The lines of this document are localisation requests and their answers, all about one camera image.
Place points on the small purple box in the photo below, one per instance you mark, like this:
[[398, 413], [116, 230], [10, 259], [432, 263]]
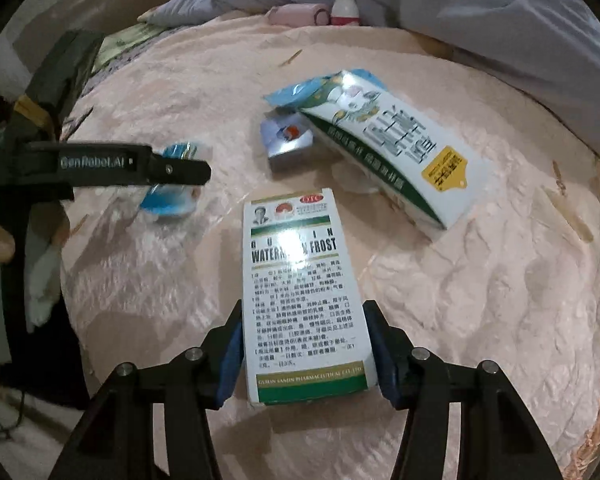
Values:
[[287, 139]]

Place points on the pink cloth pouch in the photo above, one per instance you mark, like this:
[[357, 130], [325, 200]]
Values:
[[299, 15]]

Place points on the white pink small bottle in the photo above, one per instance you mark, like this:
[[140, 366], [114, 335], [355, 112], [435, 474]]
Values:
[[344, 13]]

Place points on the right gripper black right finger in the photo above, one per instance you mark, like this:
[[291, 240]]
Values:
[[412, 379]]

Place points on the blue crumpled wrapper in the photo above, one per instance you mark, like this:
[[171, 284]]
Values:
[[294, 95]]

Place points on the white green medicine box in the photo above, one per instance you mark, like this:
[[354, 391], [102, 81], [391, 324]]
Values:
[[305, 333]]

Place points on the pink fringed bed blanket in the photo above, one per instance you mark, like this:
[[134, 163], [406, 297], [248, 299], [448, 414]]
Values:
[[347, 164]]

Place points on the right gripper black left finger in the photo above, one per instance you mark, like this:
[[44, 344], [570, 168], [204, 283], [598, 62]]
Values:
[[198, 380]]

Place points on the blue torn wrapper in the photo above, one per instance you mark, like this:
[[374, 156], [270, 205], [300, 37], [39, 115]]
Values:
[[175, 200]]

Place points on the grey blue quilt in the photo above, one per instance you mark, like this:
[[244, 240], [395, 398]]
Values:
[[549, 49]]

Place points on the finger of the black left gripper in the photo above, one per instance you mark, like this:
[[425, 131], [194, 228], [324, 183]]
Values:
[[169, 170]]

